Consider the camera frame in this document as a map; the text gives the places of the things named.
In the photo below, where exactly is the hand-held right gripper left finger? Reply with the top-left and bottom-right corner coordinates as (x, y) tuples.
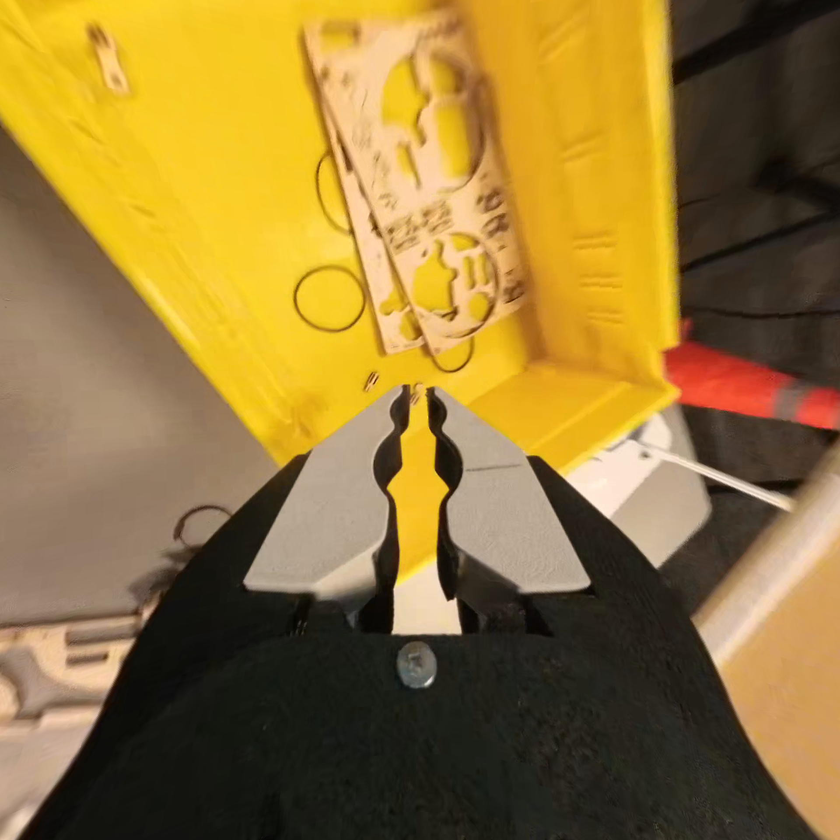
(241, 384), (412, 634)

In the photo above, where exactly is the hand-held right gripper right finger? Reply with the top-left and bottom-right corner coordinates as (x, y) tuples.
(425, 386), (592, 634)

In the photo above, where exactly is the yellow plastic bin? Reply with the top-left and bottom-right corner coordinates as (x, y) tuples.
(0, 0), (681, 585)

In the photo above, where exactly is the wooden wheel model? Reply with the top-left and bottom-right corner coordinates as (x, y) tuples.
(0, 548), (193, 729)

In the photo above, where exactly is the white stand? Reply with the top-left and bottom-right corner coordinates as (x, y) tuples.
(392, 402), (796, 636)

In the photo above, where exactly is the black rubber band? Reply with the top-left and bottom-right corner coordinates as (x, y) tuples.
(315, 151), (358, 237)
(172, 504), (232, 546)
(293, 265), (367, 333)
(425, 331), (476, 375)

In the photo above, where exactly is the wooden sheet with round cut-outs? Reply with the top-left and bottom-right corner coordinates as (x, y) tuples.
(322, 118), (434, 357)
(301, 7), (531, 342)

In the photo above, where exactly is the orange traffic cone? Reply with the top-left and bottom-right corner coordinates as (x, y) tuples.
(663, 320), (840, 431)

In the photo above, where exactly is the beige wooden board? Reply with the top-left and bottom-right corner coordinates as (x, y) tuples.
(694, 440), (840, 840)

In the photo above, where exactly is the slim wooden strip part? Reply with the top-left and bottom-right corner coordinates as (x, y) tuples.
(87, 23), (130, 97)

